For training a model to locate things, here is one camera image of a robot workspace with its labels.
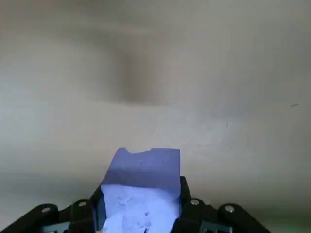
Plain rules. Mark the purple foam block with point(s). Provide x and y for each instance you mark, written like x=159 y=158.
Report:
x=143 y=170

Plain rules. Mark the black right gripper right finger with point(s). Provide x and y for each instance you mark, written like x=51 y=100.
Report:
x=194 y=216

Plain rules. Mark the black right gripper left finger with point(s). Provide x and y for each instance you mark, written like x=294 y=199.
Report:
x=60 y=218

